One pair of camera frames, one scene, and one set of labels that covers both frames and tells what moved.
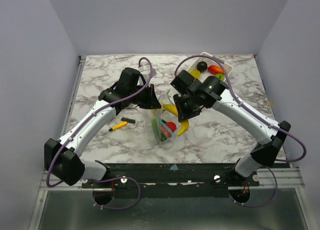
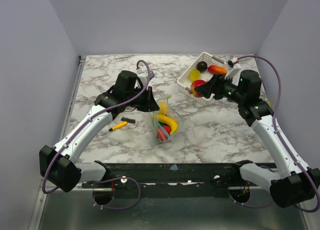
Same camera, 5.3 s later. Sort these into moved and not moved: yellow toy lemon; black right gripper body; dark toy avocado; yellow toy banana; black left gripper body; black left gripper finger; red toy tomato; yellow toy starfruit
Moved: yellow toy banana; black right gripper body; yellow toy lemon; red toy tomato
Not moved: yellow toy starfruit; black left gripper finger; dark toy avocado; black left gripper body
